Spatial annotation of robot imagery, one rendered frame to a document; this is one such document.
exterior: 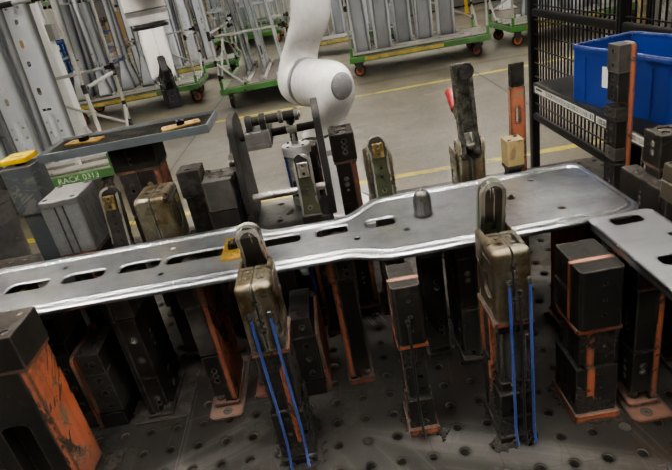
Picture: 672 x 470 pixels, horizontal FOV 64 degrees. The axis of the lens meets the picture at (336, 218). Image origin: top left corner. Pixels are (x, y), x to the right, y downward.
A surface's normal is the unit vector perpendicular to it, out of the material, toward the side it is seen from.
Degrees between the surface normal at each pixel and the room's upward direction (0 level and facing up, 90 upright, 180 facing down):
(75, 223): 90
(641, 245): 0
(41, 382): 90
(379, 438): 0
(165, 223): 90
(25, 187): 90
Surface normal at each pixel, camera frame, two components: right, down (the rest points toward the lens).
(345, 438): -0.17, -0.89
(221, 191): 0.06, 0.41
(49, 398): 0.98, -0.18
